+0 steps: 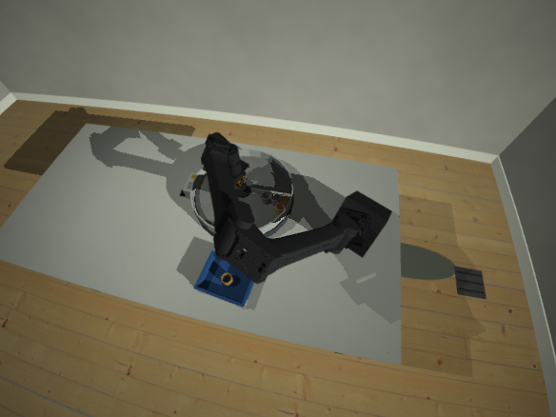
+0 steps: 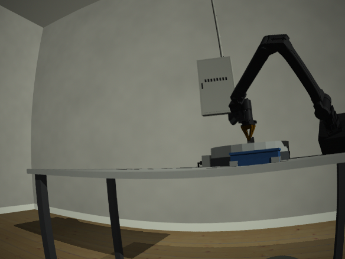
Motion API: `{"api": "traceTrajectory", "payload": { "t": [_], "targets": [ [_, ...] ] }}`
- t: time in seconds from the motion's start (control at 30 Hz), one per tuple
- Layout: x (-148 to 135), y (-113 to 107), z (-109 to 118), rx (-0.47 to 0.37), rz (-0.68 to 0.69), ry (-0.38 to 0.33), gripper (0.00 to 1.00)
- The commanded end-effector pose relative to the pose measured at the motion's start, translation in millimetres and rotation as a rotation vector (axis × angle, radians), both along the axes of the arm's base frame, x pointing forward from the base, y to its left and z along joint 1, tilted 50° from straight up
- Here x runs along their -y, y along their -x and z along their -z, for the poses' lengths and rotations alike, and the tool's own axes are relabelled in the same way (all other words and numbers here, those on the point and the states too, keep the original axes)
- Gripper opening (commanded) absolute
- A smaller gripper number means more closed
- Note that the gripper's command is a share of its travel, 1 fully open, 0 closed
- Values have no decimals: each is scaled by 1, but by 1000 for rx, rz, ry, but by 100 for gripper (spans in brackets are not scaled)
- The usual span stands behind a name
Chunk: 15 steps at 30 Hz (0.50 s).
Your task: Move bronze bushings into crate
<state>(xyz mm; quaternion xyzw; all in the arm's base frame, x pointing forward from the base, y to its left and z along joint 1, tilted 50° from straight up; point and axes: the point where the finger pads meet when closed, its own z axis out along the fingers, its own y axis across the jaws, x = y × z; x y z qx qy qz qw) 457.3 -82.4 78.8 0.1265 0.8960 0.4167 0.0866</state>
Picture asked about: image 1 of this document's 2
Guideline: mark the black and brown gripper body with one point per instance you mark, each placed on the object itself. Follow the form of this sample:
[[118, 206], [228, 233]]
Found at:
[[237, 171]]

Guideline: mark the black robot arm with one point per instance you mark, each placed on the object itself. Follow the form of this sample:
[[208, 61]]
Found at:
[[238, 231]]

